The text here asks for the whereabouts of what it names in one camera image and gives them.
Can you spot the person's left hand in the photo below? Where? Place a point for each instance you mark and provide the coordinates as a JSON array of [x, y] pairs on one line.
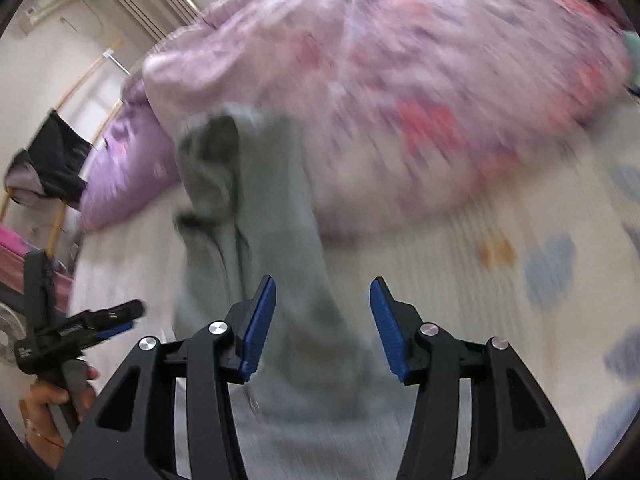
[[45, 410]]

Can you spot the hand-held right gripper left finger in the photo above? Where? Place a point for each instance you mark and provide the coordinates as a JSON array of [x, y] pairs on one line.
[[259, 321]]

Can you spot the white electric fan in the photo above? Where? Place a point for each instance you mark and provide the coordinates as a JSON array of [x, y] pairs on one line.
[[12, 330]]

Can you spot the pink cloth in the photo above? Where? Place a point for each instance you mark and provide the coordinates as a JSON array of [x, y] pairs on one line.
[[25, 265]]

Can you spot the white patterned bed sheet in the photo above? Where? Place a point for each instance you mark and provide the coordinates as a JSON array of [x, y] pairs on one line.
[[500, 280]]

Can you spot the wooden drying rack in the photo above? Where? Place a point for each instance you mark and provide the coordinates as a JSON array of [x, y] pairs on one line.
[[75, 105]]

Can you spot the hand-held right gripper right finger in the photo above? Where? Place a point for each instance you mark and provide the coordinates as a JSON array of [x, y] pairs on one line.
[[386, 321]]

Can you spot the dark clothes on rack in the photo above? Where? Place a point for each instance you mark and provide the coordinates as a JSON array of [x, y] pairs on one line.
[[52, 160]]

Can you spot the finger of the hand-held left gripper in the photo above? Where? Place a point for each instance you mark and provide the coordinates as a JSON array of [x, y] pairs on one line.
[[120, 312]]

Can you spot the pink floral quilt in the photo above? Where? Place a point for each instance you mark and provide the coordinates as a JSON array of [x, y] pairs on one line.
[[400, 95]]

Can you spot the grey-green garment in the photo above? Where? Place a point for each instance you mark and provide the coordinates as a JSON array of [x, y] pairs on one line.
[[270, 240]]

